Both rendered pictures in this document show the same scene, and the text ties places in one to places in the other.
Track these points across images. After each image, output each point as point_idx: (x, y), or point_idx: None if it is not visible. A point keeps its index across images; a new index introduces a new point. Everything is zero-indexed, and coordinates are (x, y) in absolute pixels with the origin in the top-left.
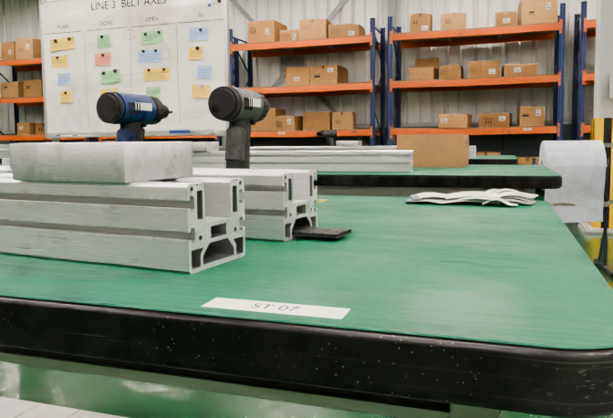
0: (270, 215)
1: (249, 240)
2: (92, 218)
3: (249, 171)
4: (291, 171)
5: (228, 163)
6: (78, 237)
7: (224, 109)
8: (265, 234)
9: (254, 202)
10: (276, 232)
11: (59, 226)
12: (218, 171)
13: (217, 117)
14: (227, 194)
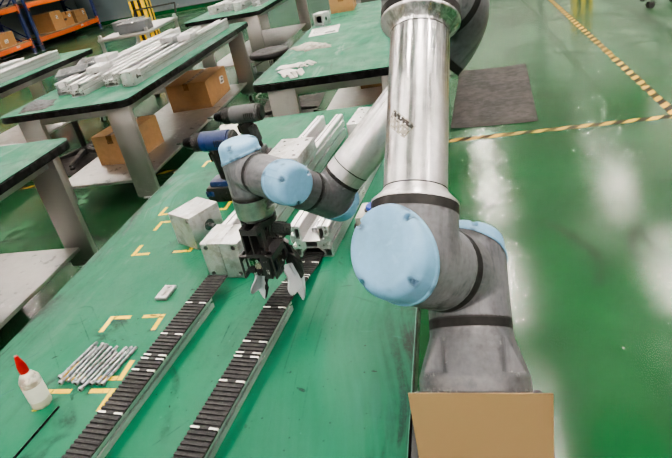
0: (343, 129)
1: (344, 140)
2: None
3: (315, 124)
4: (321, 118)
5: (261, 141)
6: None
7: (263, 114)
8: (344, 135)
9: (341, 127)
10: (345, 133)
11: None
12: (311, 130)
13: (261, 119)
14: None
